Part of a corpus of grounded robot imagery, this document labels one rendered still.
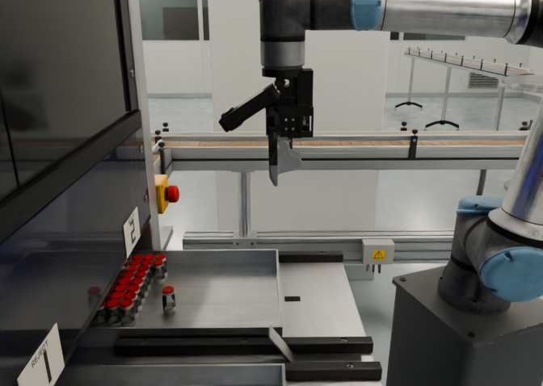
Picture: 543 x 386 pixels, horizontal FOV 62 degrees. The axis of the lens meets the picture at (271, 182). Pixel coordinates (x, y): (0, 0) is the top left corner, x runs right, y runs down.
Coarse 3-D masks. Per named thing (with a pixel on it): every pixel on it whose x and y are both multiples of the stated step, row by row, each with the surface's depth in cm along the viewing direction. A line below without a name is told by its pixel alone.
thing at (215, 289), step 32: (192, 256) 96; (224, 256) 96; (256, 256) 96; (160, 288) 88; (192, 288) 88; (224, 288) 88; (256, 288) 88; (160, 320) 78; (192, 320) 78; (224, 320) 78; (256, 320) 78
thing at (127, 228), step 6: (132, 216) 79; (126, 222) 76; (138, 222) 83; (126, 228) 76; (132, 228) 79; (138, 228) 83; (126, 234) 76; (138, 234) 83; (126, 240) 76; (126, 246) 76; (132, 246) 79; (126, 252) 76
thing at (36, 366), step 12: (48, 336) 49; (48, 348) 49; (60, 348) 51; (36, 360) 46; (48, 360) 49; (60, 360) 51; (24, 372) 44; (36, 372) 46; (60, 372) 51; (24, 384) 44; (36, 384) 46; (48, 384) 49
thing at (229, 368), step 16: (64, 368) 63; (80, 368) 63; (96, 368) 63; (112, 368) 63; (128, 368) 63; (144, 368) 63; (160, 368) 63; (176, 368) 63; (192, 368) 63; (208, 368) 63; (224, 368) 63; (240, 368) 63; (256, 368) 64; (272, 368) 64; (64, 384) 64; (80, 384) 64; (96, 384) 64; (112, 384) 64; (128, 384) 64; (144, 384) 64; (160, 384) 64; (176, 384) 64; (192, 384) 64; (208, 384) 64; (224, 384) 64; (240, 384) 64; (256, 384) 64; (272, 384) 64
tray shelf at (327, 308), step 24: (288, 264) 97; (312, 264) 97; (336, 264) 97; (288, 288) 88; (312, 288) 88; (336, 288) 88; (288, 312) 81; (312, 312) 81; (336, 312) 81; (288, 336) 75; (312, 336) 75; (336, 336) 75; (360, 336) 75; (72, 360) 69; (96, 360) 69; (120, 360) 69; (144, 360) 69; (168, 360) 69; (192, 360) 69; (216, 360) 69; (240, 360) 69; (264, 360) 69; (288, 384) 65; (312, 384) 65; (336, 384) 65; (360, 384) 65
